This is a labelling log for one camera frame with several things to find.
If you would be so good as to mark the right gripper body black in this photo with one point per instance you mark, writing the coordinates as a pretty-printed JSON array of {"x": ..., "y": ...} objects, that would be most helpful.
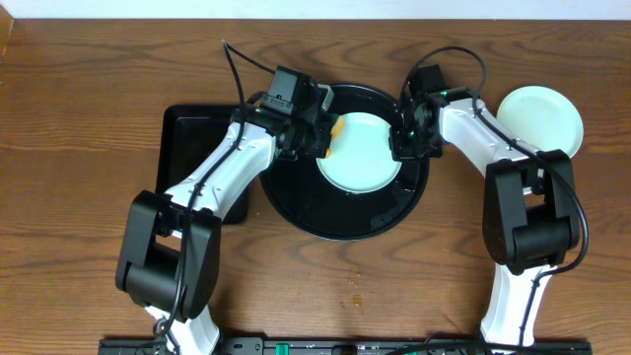
[{"x": 414, "y": 144}]

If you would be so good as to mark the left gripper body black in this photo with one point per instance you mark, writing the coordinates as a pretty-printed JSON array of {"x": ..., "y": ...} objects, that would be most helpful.
[{"x": 320, "y": 136}]

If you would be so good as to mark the green yellow sponge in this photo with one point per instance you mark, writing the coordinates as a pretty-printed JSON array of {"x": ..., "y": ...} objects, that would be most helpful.
[{"x": 335, "y": 132}]

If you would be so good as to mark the light blue plate top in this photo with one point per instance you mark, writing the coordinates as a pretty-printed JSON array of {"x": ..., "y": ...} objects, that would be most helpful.
[{"x": 361, "y": 159}]

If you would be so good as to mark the light blue plate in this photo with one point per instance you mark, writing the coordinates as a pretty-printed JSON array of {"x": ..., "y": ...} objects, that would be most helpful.
[
  {"x": 544, "y": 118},
  {"x": 361, "y": 159}
]

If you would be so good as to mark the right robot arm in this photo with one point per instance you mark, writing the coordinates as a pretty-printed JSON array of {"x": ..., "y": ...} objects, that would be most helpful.
[{"x": 531, "y": 215}]

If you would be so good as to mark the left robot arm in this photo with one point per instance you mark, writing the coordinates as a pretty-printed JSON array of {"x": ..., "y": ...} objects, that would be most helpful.
[{"x": 169, "y": 258}]

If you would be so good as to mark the round black tray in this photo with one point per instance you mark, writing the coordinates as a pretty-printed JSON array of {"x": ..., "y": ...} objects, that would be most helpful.
[{"x": 304, "y": 197}]

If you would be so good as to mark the rectangular black tray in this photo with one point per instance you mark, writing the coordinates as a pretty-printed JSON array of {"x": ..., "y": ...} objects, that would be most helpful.
[{"x": 190, "y": 134}]

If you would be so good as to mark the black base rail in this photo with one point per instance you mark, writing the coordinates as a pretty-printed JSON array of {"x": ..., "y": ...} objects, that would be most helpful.
[{"x": 259, "y": 346}]

